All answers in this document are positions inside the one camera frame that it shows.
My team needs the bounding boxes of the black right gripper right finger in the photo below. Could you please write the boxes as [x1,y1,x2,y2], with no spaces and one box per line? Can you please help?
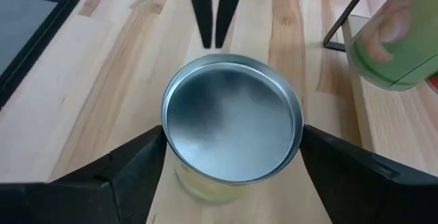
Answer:
[298,124,438,224]

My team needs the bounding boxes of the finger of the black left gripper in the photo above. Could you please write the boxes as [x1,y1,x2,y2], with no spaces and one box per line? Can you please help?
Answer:
[185,0,214,49]
[214,0,248,49]

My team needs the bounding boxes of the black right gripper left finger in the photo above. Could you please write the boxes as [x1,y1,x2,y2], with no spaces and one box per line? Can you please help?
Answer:
[0,125,168,224]

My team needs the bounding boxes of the green Pears can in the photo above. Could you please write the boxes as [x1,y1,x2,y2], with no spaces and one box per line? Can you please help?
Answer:
[160,53,305,206]

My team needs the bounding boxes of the green Oranges can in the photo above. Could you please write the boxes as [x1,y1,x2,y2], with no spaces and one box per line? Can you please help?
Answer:
[344,0,438,92]

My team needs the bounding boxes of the wooden shelf with black frame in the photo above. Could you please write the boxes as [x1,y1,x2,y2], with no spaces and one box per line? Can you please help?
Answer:
[322,0,438,177]

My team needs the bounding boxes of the black metal table frame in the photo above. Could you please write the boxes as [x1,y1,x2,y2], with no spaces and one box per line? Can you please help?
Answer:
[0,0,98,110]

